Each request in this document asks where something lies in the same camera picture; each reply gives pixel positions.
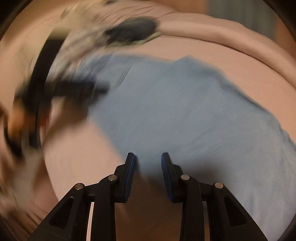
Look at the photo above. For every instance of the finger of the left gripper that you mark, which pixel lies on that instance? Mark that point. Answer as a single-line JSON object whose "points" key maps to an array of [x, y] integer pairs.
{"points": [[79, 90]]}

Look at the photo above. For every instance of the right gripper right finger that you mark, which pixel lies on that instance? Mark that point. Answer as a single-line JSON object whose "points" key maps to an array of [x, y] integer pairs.
{"points": [[228, 220]]}

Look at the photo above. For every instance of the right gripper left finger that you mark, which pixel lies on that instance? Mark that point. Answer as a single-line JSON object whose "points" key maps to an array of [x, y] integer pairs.
{"points": [[68, 220]]}

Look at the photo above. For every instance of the light blue denim pants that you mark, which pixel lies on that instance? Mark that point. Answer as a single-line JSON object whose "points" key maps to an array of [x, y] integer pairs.
{"points": [[185, 108]]}

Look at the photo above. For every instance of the person left hand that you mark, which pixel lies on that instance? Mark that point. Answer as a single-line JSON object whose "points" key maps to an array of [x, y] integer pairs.
{"points": [[17, 129]]}

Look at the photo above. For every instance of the plaid pillow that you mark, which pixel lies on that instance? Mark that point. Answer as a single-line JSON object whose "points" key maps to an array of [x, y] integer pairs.
{"points": [[81, 27]]}

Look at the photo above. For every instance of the folded dark denim jeans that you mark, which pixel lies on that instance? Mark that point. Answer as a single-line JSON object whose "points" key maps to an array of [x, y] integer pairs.
{"points": [[131, 30]]}

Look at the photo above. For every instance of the pink duvet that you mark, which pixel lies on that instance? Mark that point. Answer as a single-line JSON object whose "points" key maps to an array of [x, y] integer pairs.
{"points": [[203, 27]]}

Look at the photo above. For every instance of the teal curtain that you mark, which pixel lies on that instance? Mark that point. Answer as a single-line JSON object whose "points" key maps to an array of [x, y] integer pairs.
{"points": [[253, 14]]}

